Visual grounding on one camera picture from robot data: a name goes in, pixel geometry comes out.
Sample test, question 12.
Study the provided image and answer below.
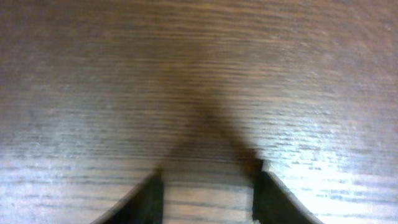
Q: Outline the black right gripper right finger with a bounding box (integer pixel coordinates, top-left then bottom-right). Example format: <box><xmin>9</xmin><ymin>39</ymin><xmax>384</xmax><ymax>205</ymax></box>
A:
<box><xmin>252</xmin><ymin>170</ymin><xmax>322</xmax><ymax>224</ymax></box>

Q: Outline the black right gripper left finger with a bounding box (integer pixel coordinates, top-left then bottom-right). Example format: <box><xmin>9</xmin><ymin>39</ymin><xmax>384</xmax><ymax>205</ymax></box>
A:
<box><xmin>93</xmin><ymin>170</ymin><xmax>164</xmax><ymax>224</ymax></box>

